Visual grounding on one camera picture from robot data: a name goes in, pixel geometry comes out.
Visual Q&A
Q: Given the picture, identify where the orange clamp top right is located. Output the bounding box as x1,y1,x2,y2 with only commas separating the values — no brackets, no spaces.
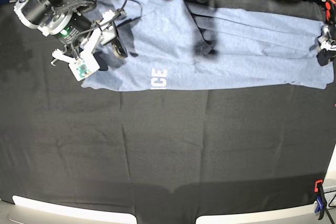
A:
324,0,336,27

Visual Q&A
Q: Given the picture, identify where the light blue t-shirt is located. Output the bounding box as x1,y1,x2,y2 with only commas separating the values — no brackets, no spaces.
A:
82,0,334,91

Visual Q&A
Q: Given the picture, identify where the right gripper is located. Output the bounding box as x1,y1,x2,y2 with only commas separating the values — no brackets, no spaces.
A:
49,10,128,66

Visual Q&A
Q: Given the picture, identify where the orange blue clamp bottom right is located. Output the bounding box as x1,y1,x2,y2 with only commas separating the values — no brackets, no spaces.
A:
314,179,327,220

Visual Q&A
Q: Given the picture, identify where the black table cloth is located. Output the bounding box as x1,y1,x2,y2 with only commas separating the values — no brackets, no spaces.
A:
1,4,335,223

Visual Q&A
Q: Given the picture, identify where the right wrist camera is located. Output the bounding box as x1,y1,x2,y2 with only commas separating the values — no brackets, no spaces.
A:
68,54,100,81

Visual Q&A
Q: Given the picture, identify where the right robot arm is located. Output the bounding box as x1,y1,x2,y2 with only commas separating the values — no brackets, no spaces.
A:
14,0,127,63

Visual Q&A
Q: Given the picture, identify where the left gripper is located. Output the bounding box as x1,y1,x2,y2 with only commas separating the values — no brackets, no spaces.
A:
309,25,336,66

